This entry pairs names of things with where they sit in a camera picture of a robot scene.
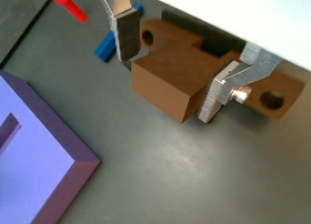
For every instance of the blue peg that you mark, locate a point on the blue peg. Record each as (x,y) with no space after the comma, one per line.
(107,47)

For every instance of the red peg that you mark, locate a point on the red peg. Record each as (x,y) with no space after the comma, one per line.
(69,5)

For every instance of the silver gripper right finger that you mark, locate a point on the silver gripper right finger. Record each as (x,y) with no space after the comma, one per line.
(230,83)

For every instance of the purple base block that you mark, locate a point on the purple base block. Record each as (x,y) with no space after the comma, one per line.
(45,162)

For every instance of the brown T-shaped block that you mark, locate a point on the brown T-shaped block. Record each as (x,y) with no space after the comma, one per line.
(172,76)

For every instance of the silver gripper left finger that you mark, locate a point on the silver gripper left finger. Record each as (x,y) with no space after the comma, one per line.
(124,22)

